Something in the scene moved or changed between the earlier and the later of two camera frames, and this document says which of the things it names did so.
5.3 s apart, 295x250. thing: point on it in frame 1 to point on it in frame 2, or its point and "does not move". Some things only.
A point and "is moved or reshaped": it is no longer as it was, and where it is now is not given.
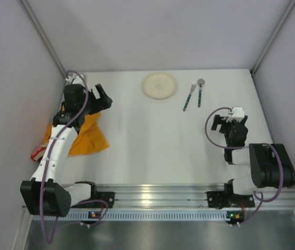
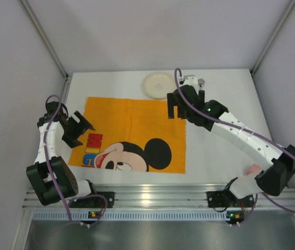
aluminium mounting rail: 182,195 does not move
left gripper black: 95,99 to 72,127
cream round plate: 159,85 does not move
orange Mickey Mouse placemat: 89,137 is moved or reshaped
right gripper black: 224,124 to 180,102
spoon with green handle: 200,82 does not move
